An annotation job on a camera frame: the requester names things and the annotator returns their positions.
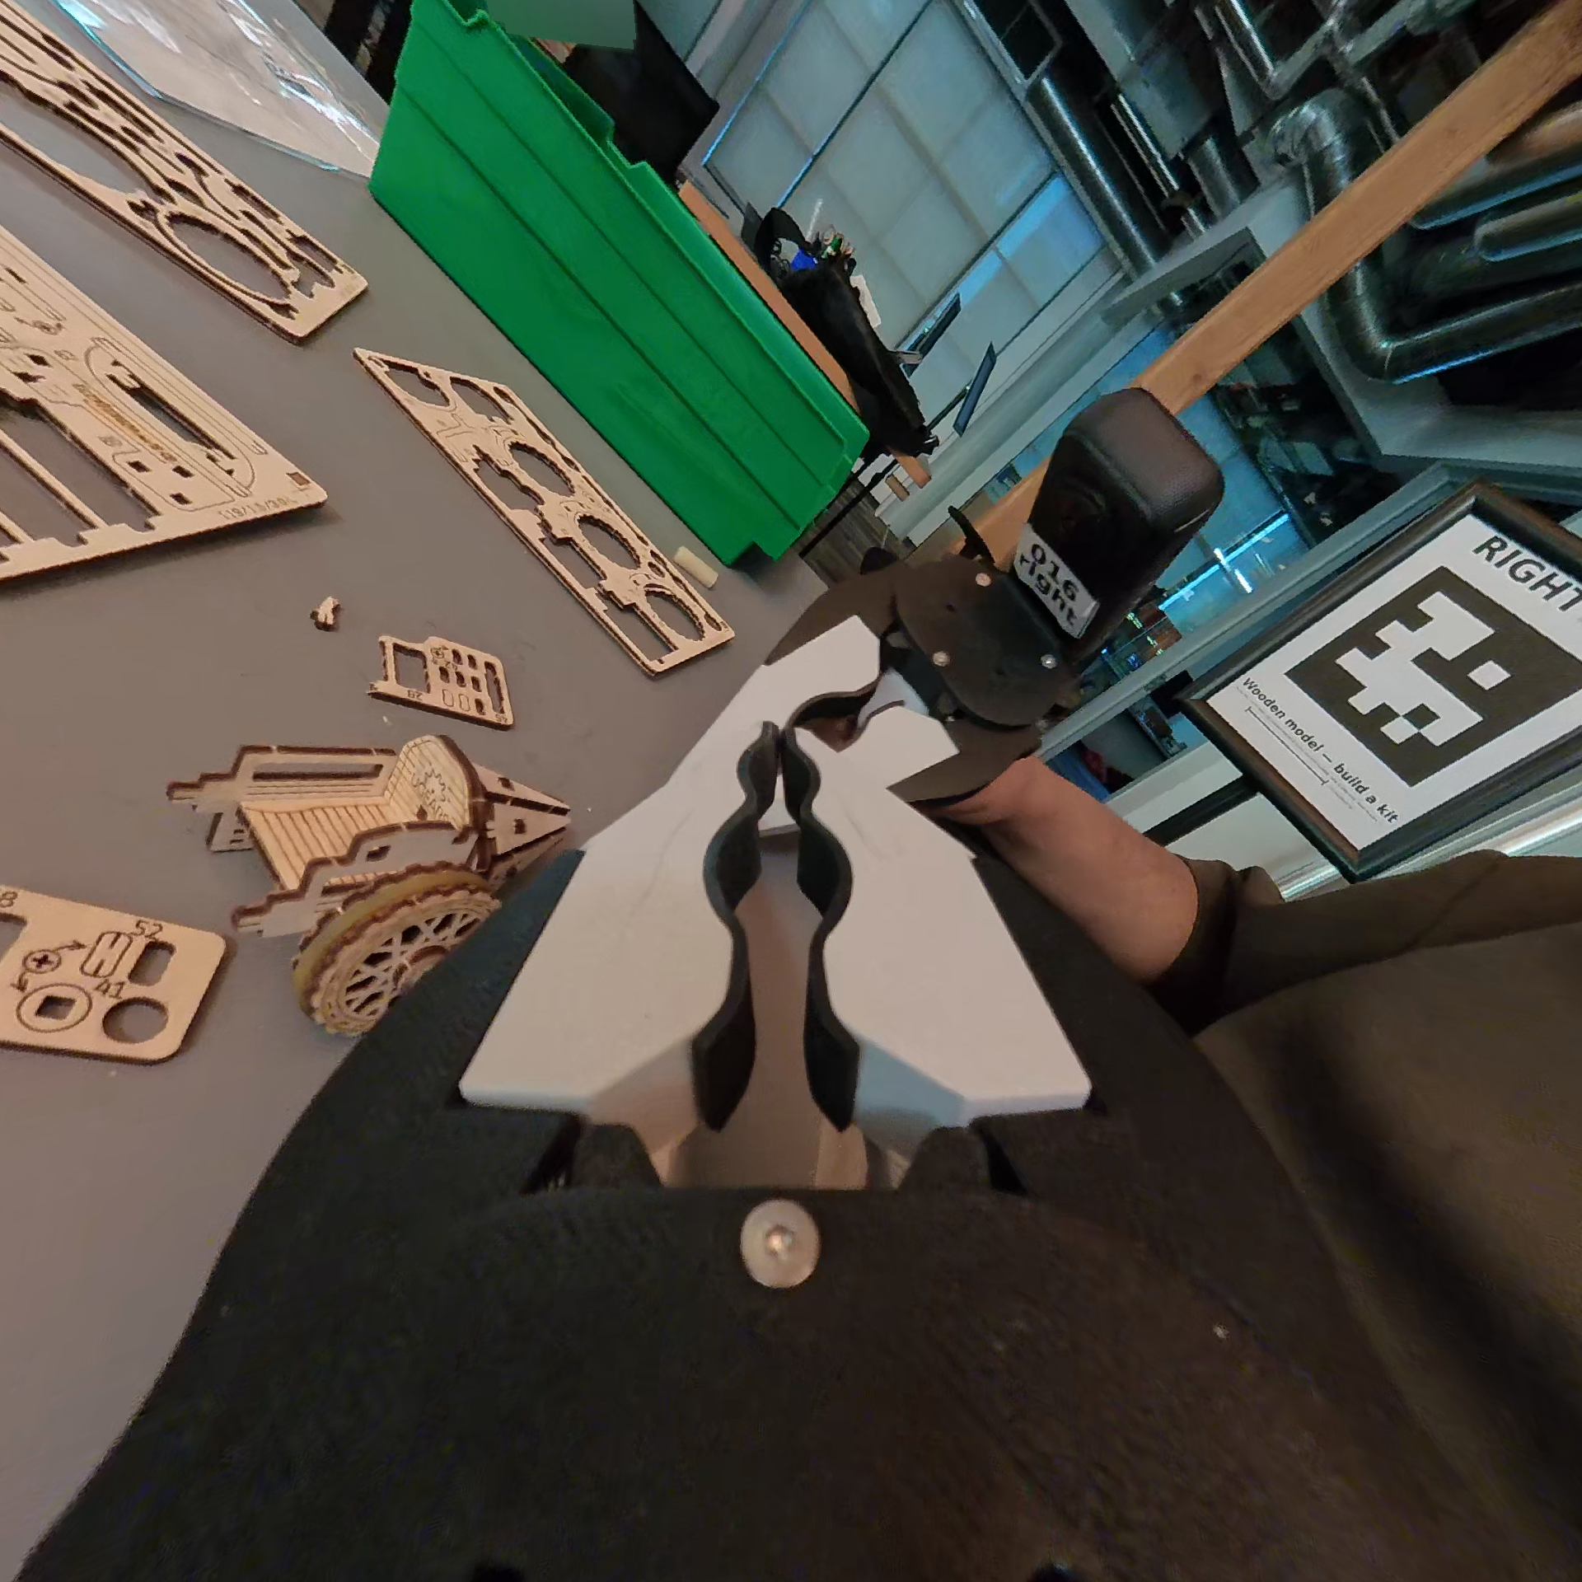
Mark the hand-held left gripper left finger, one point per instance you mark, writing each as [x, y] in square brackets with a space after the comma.
[581, 978]

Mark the wooden model car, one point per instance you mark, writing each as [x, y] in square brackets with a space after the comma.
[370, 853]

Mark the small wooden parts sheet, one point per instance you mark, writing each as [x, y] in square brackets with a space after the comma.
[30, 928]

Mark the small wooden grid panel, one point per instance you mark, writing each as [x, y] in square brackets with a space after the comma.
[402, 674]

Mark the black monitor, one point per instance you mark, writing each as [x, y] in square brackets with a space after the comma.
[976, 390]
[936, 328]

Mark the clear plastic sheet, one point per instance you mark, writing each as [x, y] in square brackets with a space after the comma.
[284, 74]

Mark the large wooden parts sheet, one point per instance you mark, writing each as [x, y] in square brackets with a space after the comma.
[278, 489]

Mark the person's right hand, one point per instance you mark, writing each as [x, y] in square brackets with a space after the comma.
[1012, 811]

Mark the black bag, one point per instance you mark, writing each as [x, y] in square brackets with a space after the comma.
[852, 347]

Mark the wooden beam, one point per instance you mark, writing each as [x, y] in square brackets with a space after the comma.
[1358, 211]

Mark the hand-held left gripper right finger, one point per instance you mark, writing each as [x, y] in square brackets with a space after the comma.
[951, 990]

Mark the grey desk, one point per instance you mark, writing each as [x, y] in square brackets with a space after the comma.
[185, 743]

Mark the wooden table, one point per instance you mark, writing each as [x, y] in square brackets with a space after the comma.
[734, 241]

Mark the framed marker sign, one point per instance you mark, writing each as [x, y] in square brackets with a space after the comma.
[1297, 743]

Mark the black box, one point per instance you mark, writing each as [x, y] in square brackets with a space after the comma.
[642, 112]

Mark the silver ventilation ducts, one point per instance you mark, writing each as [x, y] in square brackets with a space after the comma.
[1396, 310]

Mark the white wax stick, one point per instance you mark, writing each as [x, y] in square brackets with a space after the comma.
[697, 567]

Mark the wooden parts sheet round holes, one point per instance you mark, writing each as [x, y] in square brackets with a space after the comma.
[395, 379]

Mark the green plastic bin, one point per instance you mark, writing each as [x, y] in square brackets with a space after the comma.
[593, 286]

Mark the person's right forearm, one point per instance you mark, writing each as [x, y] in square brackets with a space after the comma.
[1358, 1051]

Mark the long wooden parts sheet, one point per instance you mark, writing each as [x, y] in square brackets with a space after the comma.
[296, 310]

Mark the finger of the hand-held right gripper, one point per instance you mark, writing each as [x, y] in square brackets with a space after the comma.
[821, 662]
[901, 749]

